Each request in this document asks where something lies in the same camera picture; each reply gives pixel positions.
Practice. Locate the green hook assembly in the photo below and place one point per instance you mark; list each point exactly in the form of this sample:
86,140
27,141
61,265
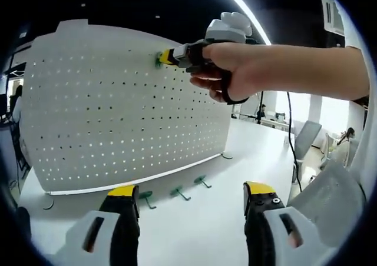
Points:
157,62
145,194
176,192
200,178

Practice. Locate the grey office chair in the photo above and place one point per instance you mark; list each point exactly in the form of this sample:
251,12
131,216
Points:
306,139

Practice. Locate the ceiling air conditioner vent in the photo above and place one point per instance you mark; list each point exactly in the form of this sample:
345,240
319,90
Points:
332,10

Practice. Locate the person's right hand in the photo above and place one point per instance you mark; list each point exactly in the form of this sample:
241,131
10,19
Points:
238,66

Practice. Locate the curved ceiling light strip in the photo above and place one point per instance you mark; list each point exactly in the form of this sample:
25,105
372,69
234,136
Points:
250,10

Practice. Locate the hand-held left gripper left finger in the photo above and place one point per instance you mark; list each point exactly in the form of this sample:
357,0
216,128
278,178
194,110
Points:
94,239

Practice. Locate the grey mesh chair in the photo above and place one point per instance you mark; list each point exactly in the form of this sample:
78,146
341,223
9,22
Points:
332,195

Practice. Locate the white cup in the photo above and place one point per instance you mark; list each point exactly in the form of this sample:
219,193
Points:
285,141

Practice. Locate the white perforated mounting plate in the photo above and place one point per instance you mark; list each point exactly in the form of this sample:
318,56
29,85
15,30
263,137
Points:
117,116

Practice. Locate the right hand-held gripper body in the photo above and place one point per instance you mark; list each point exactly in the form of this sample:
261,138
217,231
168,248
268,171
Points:
229,29

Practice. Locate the black monitor stand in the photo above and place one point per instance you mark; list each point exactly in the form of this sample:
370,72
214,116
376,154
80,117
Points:
260,116

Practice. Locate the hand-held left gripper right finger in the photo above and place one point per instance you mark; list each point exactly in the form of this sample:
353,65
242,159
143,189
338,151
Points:
303,233

